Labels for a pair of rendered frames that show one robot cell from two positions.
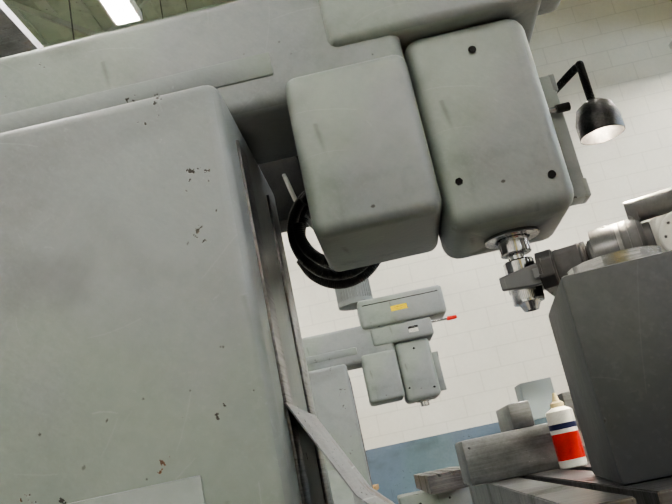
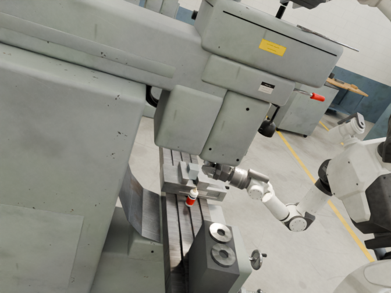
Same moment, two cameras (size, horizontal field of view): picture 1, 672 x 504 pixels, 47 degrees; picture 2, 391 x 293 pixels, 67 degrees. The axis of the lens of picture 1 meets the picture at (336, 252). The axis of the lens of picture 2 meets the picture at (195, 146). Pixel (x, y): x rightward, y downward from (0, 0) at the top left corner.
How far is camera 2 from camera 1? 0.94 m
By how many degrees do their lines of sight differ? 49
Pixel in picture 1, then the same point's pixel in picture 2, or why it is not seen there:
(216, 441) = (92, 210)
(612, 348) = (206, 282)
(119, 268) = (76, 153)
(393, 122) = (203, 124)
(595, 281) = (213, 271)
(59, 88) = (67, 25)
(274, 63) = (174, 74)
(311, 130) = (173, 111)
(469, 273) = not seen: outside the picture
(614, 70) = not seen: outside the picture
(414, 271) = not seen: outside the picture
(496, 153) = (227, 146)
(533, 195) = (227, 163)
